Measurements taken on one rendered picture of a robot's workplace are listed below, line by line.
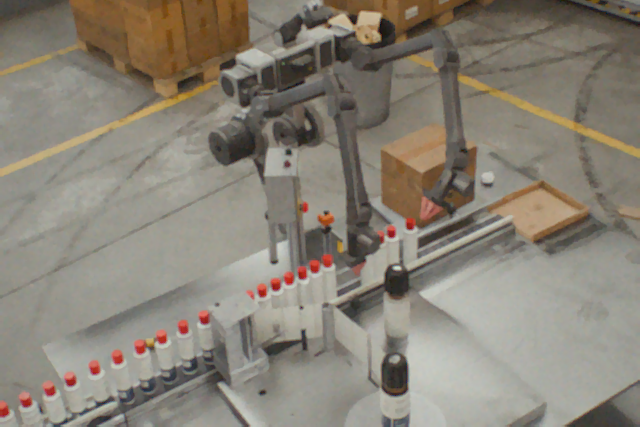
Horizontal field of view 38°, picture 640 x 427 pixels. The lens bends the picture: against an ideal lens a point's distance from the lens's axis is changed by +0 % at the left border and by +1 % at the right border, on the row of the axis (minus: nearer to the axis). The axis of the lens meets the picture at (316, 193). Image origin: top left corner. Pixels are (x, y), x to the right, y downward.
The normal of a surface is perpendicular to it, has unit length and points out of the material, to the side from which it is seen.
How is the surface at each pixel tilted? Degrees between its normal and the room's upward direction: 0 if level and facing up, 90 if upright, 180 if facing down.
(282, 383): 0
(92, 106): 0
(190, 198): 0
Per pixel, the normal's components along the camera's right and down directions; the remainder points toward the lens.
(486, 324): -0.05, -0.82
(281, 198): -0.03, 0.57
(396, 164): -0.79, 0.38
